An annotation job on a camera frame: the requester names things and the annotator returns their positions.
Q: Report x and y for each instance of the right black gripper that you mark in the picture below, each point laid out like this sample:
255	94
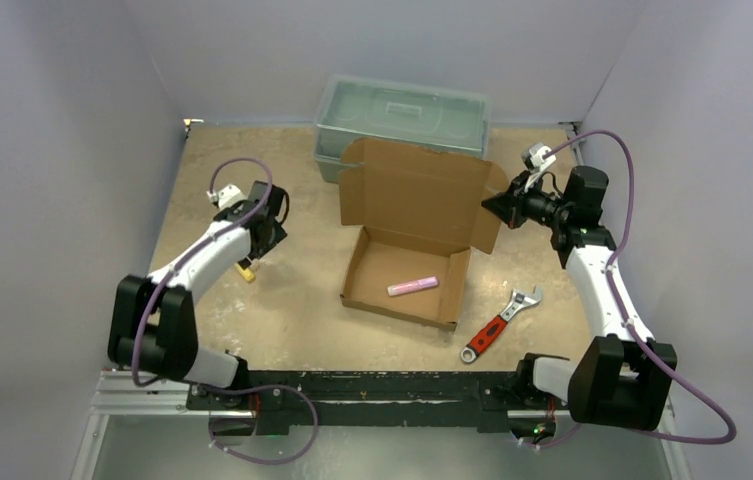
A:
515	206

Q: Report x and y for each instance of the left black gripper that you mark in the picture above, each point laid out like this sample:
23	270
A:
260	252

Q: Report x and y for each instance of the yellow highlighter marker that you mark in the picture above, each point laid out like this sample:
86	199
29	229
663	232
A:
246	273

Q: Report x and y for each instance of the brown cardboard box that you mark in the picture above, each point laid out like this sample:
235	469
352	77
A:
419	214

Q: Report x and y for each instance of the purple highlighter marker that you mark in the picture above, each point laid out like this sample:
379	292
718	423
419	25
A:
412	286

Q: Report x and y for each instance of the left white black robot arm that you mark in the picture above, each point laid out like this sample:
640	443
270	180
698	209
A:
154	327

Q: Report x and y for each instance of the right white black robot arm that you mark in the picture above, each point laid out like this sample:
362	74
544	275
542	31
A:
617	382

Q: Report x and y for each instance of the translucent green plastic toolbox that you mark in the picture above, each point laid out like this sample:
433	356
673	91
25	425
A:
436	118

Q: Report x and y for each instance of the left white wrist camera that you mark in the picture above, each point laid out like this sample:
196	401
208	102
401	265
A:
225	197

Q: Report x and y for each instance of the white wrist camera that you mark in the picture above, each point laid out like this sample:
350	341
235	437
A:
225	197
538	158

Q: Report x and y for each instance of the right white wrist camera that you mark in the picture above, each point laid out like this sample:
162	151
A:
538	158

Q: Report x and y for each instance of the red handled adjustable wrench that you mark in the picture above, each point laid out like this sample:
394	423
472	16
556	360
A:
486	336

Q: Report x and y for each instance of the black metal base rail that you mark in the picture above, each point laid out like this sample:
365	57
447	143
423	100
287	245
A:
279	400

